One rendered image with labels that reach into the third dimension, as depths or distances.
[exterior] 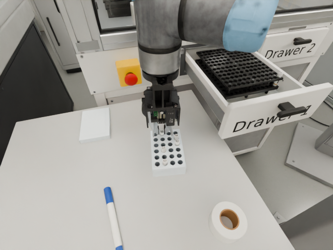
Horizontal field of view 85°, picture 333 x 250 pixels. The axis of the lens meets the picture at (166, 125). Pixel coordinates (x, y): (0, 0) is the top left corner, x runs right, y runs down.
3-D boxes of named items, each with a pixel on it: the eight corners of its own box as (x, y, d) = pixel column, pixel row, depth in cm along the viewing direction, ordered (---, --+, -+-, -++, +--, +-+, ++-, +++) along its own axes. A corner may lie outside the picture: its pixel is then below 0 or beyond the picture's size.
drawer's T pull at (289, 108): (305, 112, 43) (308, 108, 42) (278, 119, 41) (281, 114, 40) (294, 103, 45) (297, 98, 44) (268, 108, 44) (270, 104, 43)
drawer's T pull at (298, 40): (310, 43, 68) (313, 39, 67) (294, 45, 67) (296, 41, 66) (303, 39, 71) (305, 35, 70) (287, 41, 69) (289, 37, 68)
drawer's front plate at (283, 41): (313, 55, 79) (330, 28, 70) (255, 65, 73) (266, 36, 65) (310, 53, 80) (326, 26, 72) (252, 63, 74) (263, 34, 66)
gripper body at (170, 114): (145, 130, 40) (139, 83, 31) (144, 104, 46) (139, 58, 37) (180, 127, 40) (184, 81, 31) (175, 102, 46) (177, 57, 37)
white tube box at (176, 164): (185, 174, 47) (186, 166, 44) (152, 176, 47) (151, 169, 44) (178, 137, 55) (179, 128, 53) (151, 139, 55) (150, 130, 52)
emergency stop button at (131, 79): (138, 86, 57) (137, 74, 54) (126, 88, 56) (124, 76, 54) (137, 80, 59) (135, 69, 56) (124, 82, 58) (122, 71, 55)
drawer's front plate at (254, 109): (309, 117, 53) (336, 85, 45) (220, 140, 47) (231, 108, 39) (305, 113, 54) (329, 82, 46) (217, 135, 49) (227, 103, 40)
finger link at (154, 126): (148, 148, 48) (147, 123, 41) (147, 130, 52) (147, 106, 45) (160, 147, 48) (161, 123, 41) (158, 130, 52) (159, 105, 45)
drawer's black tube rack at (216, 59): (273, 95, 57) (283, 77, 52) (223, 106, 54) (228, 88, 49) (236, 61, 71) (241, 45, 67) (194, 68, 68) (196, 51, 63)
